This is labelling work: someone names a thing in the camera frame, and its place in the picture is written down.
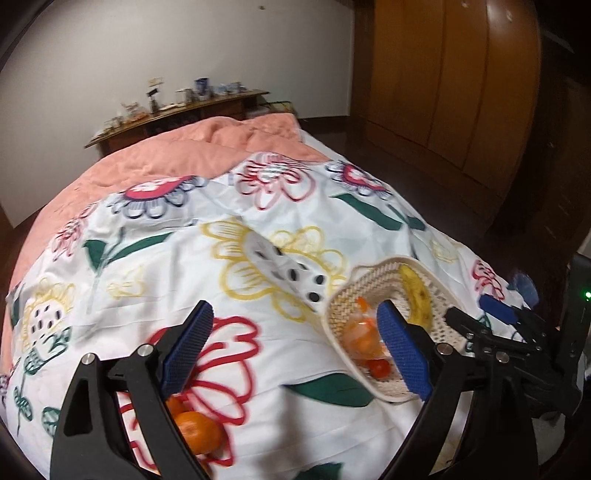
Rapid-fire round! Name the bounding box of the orange mandarin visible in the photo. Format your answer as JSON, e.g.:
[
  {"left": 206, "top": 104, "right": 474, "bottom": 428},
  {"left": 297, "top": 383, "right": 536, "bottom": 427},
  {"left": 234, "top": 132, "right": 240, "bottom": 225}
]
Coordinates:
[
  {"left": 174, "top": 411, "right": 225, "bottom": 455},
  {"left": 165, "top": 395, "right": 187, "bottom": 418}
]

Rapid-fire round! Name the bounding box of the wooden wardrobe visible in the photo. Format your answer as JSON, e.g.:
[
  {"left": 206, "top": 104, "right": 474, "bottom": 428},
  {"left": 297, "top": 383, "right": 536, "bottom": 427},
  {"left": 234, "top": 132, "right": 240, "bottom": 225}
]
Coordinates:
[{"left": 351, "top": 1, "right": 590, "bottom": 242}]

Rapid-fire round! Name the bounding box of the yellow banana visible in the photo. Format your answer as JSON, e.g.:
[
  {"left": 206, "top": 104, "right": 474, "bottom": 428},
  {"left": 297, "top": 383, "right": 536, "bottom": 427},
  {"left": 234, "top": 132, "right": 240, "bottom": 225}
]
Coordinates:
[{"left": 399, "top": 264, "right": 433, "bottom": 332}]

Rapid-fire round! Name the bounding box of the red tomato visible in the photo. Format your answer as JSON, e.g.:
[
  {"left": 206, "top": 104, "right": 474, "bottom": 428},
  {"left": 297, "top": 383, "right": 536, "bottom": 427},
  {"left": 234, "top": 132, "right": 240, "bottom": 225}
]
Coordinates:
[{"left": 368, "top": 359, "right": 393, "bottom": 381}]

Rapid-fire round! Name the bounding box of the white plastic basket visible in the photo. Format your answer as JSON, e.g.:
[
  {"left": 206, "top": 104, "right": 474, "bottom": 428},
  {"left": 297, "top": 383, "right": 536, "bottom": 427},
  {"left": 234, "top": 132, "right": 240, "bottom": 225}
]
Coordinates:
[{"left": 322, "top": 256, "right": 467, "bottom": 403}]

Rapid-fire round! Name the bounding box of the wooden sideboard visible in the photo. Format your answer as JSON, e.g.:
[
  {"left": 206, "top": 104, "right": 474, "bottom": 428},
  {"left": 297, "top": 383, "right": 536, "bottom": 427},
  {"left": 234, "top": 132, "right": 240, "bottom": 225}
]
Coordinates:
[{"left": 84, "top": 89, "right": 270, "bottom": 158}]

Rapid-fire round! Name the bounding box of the pink blanket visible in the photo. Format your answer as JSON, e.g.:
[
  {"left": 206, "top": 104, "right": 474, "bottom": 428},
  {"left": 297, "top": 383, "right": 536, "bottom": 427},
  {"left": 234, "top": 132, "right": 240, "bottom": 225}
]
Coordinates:
[{"left": 1, "top": 114, "right": 346, "bottom": 378}]

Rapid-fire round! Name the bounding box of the blue box on sideboard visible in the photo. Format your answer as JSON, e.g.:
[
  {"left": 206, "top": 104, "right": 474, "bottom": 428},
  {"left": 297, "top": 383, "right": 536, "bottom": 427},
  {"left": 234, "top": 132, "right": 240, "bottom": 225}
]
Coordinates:
[{"left": 194, "top": 77, "right": 211, "bottom": 101}]

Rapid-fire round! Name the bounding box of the plastic bag with orange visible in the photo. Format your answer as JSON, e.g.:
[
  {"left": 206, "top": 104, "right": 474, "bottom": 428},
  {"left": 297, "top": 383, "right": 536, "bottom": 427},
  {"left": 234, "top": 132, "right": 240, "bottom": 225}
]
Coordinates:
[{"left": 339, "top": 297, "right": 390, "bottom": 361}]

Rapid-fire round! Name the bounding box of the floral white duvet cover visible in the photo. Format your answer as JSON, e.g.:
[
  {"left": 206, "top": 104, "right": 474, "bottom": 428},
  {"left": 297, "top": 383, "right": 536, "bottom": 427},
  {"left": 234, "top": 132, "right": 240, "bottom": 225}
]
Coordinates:
[{"left": 4, "top": 153, "right": 524, "bottom": 479}]

